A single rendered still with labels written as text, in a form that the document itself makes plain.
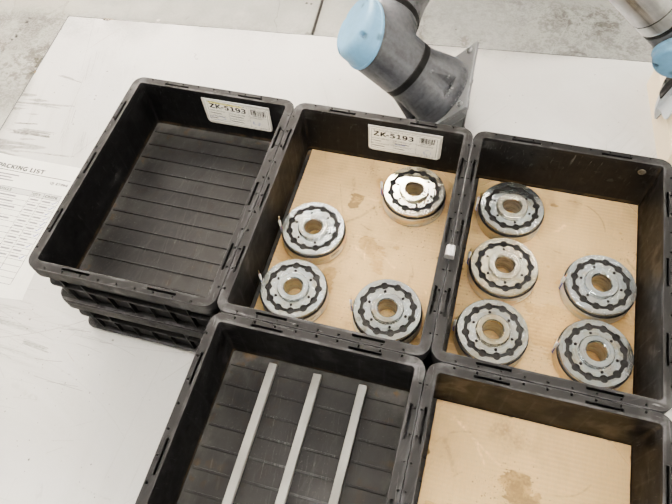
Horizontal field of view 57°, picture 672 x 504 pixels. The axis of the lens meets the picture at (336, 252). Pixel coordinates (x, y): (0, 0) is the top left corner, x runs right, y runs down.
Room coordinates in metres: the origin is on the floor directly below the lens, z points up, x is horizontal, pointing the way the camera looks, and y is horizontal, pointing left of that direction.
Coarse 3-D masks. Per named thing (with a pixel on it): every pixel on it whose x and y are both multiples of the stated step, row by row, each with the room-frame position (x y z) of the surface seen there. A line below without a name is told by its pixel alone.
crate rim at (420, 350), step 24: (384, 120) 0.69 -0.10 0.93; (408, 120) 0.68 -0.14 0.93; (288, 144) 0.66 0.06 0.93; (264, 192) 0.57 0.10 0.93; (456, 192) 0.53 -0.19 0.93; (456, 216) 0.49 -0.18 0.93; (240, 264) 0.45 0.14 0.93; (432, 288) 0.38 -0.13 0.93; (240, 312) 0.37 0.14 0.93; (264, 312) 0.37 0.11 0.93; (432, 312) 0.34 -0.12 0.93; (336, 336) 0.32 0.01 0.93; (360, 336) 0.32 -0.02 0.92; (432, 336) 0.31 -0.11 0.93
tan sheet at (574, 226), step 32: (480, 192) 0.60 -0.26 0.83; (544, 192) 0.58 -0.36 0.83; (544, 224) 0.52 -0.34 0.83; (576, 224) 0.51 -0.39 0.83; (608, 224) 0.51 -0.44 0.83; (544, 256) 0.46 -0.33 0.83; (576, 256) 0.45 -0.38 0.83; (608, 256) 0.45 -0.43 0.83; (544, 288) 0.40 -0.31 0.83; (544, 320) 0.35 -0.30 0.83; (576, 320) 0.35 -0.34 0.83; (448, 352) 0.32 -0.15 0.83; (544, 352) 0.30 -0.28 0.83
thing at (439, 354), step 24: (480, 144) 0.62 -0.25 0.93; (528, 144) 0.61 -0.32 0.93; (552, 144) 0.60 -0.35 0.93; (456, 240) 0.45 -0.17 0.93; (456, 264) 0.41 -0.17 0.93; (432, 360) 0.28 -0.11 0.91; (456, 360) 0.27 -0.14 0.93; (480, 360) 0.27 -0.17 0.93; (552, 384) 0.23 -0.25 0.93; (576, 384) 0.22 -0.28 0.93; (648, 408) 0.18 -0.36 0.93
